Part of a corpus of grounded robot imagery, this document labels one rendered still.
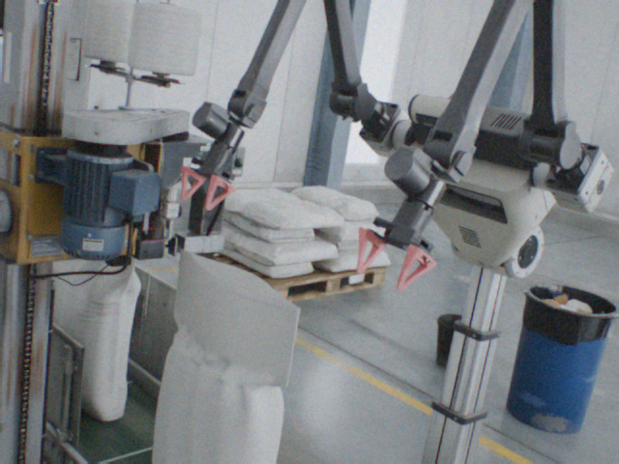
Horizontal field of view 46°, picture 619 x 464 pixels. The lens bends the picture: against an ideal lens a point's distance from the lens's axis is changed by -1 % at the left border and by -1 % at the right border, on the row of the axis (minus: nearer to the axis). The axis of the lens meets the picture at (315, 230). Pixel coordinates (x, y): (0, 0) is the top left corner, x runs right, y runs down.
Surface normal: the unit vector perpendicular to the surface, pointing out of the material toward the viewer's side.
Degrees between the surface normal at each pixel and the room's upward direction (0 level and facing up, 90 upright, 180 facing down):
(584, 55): 90
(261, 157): 90
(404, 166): 62
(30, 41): 90
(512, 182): 40
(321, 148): 90
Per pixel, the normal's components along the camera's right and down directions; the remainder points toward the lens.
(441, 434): -0.74, 0.04
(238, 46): 0.68, 0.26
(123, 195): -0.37, 0.16
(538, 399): -0.59, 0.14
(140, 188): 0.92, 0.22
